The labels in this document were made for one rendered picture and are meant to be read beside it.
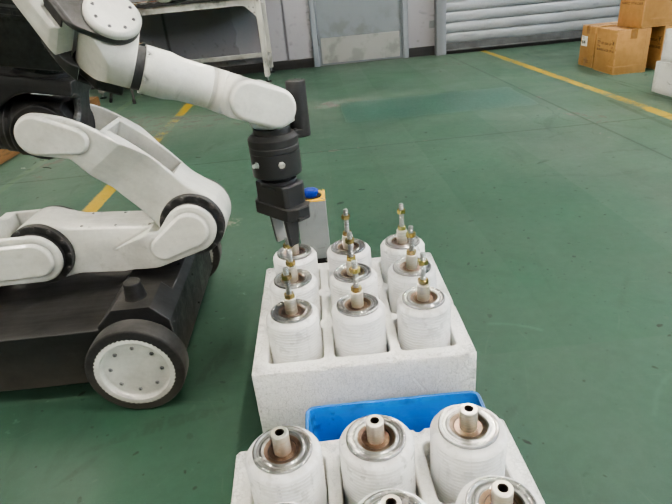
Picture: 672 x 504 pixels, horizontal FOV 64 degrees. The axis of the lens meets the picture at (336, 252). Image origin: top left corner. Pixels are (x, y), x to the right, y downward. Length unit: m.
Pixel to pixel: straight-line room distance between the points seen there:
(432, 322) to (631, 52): 3.79
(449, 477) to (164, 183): 0.83
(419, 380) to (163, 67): 0.66
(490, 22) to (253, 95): 5.41
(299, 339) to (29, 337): 0.60
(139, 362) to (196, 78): 0.59
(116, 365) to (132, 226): 0.31
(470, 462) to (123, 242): 0.90
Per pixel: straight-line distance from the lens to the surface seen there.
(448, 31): 6.08
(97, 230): 1.31
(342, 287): 1.03
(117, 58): 0.87
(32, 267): 1.35
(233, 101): 0.87
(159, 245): 1.23
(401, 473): 0.70
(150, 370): 1.18
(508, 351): 1.27
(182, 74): 0.88
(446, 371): 0.97
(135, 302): 1.19
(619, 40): 4.50
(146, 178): 1.23
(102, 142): 1.20
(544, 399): 1.17
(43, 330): 1.29
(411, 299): 0.96
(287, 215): 0.95
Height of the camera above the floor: 0.76
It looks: 27 degrees down
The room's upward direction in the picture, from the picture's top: 6 degrees counter-clockwise
